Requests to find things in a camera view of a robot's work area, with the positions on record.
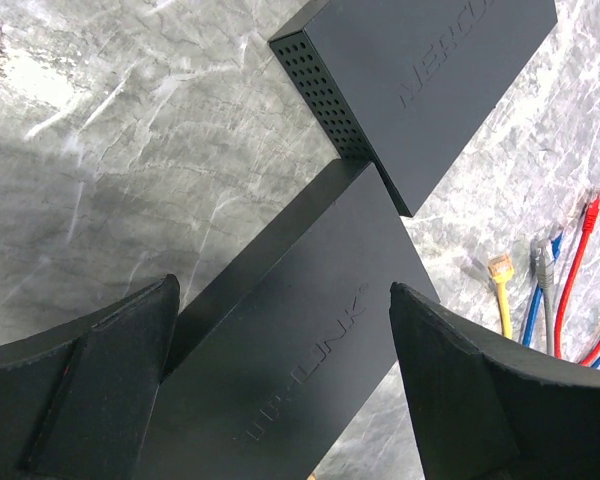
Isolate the grey ethernet patch cable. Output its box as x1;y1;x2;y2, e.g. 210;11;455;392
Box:
529;238;557;355

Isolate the orange ethernet patch cable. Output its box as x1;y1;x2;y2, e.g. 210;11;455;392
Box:
486;253;516;338

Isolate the blue ethernet patch cable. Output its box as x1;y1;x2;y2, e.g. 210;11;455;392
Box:
521;230;600;370

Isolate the red ethernet patch cable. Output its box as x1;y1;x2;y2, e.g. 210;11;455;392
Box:
553;187;600;367

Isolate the black Mercusys switch box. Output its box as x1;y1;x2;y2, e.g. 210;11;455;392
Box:
269;0;557;217

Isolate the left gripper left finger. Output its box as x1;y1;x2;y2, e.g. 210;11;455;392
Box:
0;275;180;479

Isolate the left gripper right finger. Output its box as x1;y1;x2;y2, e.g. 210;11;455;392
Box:
389;283;600;479

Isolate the black TP-Link switch box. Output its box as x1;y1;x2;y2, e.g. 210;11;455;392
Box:
136;160;436;479

